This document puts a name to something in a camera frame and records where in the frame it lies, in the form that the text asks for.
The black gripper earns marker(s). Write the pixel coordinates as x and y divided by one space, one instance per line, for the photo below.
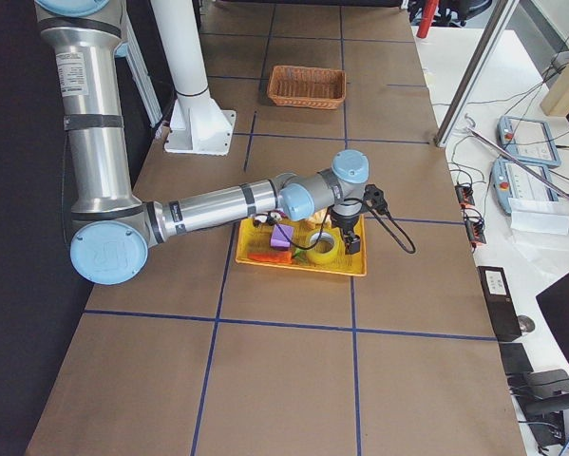
347 222

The yellow packing tape roll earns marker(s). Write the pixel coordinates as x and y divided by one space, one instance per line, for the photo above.
327 248

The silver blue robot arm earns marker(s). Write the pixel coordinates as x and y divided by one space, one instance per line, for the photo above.
113 229

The yellow plastic basket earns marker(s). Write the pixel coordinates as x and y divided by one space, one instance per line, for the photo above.
257 239

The brown wicker basket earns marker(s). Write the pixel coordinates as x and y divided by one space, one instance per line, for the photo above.
308 87

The toy croissant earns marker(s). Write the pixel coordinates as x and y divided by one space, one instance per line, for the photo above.
319 218

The toy carrot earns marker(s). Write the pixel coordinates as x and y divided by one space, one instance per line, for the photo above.
275 257

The purple foam block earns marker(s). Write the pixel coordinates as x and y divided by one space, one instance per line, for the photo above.
282 237

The toy panda figure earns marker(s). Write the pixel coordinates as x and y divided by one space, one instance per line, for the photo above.
270 218

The black box with label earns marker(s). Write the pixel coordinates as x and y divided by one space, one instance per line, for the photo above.
499 303

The teach pendant near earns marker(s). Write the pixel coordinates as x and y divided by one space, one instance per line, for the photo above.
510 181

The teach pendant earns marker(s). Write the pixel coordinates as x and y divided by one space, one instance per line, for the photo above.
528 140
510 181

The reacher grabber stick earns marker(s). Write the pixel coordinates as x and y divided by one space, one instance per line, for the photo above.
539 171

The teach pendant far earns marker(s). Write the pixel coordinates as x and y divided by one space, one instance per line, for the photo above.
528 140

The red cylinder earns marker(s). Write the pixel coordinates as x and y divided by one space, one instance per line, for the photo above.
428 12

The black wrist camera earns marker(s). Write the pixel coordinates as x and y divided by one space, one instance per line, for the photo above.
374 197

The aluminium frame post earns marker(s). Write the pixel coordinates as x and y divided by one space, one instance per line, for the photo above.
492 33

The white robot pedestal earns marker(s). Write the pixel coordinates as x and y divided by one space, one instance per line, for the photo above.
198 125

